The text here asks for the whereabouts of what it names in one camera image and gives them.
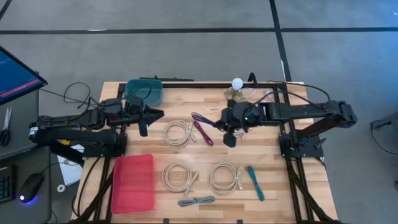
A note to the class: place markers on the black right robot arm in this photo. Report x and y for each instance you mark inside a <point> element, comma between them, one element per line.
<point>295,112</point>

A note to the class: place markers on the black computer mouse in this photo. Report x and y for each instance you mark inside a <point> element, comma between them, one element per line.
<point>31,186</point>

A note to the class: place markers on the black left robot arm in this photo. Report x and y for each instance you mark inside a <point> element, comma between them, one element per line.
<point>77,135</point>

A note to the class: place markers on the white tape roll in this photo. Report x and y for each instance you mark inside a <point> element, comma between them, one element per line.
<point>58,188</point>

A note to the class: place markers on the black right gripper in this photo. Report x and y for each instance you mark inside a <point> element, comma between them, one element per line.
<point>239,116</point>

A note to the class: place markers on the teal plastic bin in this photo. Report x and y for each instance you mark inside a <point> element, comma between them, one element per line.
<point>155,93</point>

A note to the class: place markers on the bulb lamp with brass base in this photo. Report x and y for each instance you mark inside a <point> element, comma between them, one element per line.
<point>237,83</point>

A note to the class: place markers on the white paper sheet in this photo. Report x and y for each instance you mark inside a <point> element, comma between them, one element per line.
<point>70,175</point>

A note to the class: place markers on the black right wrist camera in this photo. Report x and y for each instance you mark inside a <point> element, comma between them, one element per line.
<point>230,140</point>

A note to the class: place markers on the black keyboard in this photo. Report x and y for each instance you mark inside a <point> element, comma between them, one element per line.
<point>5,186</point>

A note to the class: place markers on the computer monitor with blue screen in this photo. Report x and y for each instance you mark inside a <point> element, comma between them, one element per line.
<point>15,77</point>

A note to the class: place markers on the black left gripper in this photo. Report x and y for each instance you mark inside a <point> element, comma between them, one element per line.
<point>135,112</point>

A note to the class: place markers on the red translucent plastic bin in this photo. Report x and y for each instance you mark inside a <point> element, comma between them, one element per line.
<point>133,186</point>

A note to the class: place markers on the black aluminium table frame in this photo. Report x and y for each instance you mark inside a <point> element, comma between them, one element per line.
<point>217,85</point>

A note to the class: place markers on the grey desk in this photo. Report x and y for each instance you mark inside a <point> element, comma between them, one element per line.
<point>37,161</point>

